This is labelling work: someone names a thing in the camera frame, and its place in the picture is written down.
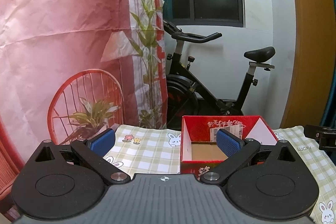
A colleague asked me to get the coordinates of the black exercise bike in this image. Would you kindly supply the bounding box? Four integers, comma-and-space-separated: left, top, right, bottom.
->
163, 21, 276, 131

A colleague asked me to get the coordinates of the red strawberry cardboard box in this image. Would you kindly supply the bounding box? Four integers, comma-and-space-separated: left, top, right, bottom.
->
180, 115, 278, 177

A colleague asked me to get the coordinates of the green plaid bunny tablecloth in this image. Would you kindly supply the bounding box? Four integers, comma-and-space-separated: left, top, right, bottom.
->
103, 125, 335, 223

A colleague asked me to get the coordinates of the orange wooden door panel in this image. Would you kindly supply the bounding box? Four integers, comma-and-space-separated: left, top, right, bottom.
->
281, 0, 335, 128

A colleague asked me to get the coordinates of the pink printed backdrop cloth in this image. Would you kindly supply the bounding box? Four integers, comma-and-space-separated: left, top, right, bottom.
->
0, 0, 169, 222

